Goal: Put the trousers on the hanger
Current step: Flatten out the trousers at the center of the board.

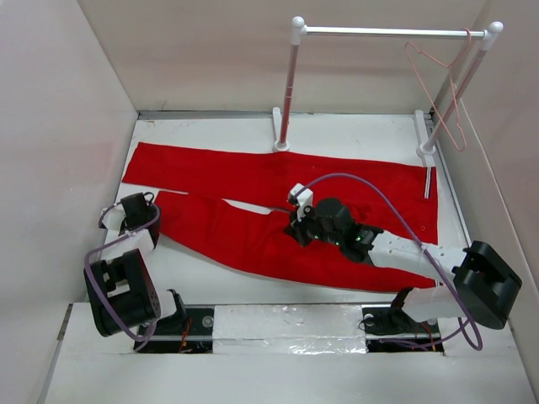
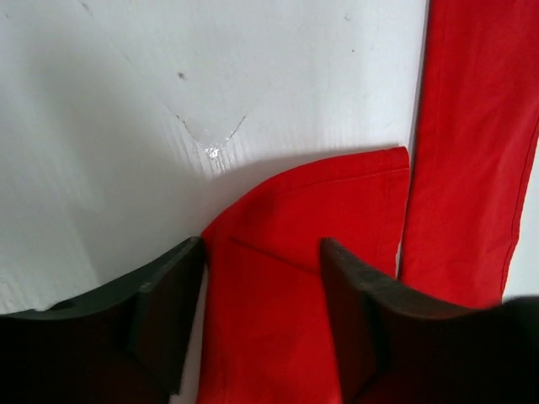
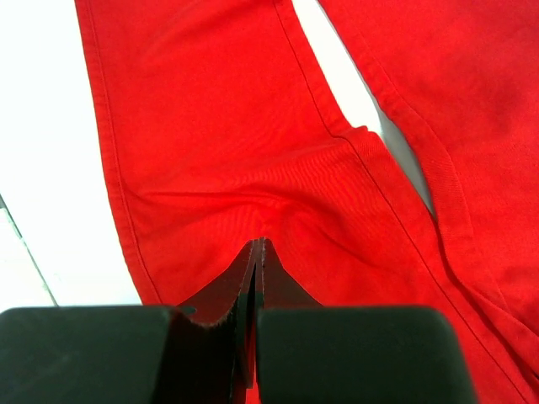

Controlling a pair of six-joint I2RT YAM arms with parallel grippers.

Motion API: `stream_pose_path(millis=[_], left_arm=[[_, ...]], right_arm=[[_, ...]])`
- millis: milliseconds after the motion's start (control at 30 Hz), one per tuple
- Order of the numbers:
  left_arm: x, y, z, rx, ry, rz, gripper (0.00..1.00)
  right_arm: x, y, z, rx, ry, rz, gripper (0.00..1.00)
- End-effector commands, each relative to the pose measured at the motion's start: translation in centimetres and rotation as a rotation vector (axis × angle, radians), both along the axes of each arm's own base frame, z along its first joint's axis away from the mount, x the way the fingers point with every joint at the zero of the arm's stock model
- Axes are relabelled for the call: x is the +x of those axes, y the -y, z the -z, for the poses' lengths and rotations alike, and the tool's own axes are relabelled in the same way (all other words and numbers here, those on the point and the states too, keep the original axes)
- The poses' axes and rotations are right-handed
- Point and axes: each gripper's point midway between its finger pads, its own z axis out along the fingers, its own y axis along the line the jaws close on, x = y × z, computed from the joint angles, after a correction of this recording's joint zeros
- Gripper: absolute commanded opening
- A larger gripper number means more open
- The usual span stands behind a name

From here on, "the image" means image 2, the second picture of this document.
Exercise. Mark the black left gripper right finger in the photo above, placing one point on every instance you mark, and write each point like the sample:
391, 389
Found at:
394, 344

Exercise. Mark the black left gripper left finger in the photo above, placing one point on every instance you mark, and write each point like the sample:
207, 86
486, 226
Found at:
124, 342

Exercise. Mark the red trousers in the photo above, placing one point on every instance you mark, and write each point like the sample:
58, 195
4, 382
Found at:
444, 219

